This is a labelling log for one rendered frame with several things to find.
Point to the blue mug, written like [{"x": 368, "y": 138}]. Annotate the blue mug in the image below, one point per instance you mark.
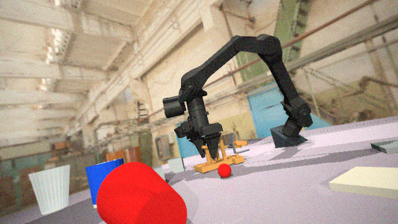
[{"x": 97, "y": 173}]

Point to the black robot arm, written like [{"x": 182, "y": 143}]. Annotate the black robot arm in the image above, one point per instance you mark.
[{"x": 269, "y": 49}]

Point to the red ball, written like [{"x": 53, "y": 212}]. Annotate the red ball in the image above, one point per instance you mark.
[{"x": 224, "y": 170}]

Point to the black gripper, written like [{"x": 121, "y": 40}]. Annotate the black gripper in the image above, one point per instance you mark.
[{"x": 209, "y": 131}]

